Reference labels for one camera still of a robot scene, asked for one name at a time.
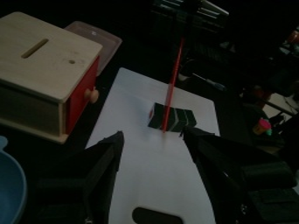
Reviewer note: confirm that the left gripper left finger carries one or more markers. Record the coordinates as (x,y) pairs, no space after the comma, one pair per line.
(77,186)

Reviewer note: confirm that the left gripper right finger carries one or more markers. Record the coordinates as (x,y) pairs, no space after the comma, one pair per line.
(240,180)

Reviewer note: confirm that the orange toy knife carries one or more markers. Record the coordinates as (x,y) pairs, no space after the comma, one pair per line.
(170,96)

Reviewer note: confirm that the white plastic cutting board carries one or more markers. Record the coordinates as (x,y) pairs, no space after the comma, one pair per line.
(155,178)

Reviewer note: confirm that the green toy sushi roll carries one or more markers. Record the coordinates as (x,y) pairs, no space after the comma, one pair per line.
(179,119)

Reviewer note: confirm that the light blue plastic bowl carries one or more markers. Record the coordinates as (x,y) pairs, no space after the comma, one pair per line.
(11,186)

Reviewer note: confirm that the pink and yellow toy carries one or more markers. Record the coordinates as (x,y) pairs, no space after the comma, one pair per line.
(262,127)

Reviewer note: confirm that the small black round object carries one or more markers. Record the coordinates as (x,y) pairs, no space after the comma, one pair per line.
(183,77)

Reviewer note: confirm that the silver screwdriver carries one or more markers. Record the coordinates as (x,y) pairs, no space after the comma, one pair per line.
(216,85)

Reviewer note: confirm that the beige background table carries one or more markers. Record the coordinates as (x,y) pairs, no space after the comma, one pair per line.
(280,105)

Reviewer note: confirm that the wooden box with red drawer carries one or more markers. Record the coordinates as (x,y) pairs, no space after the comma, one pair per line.
(47,67)

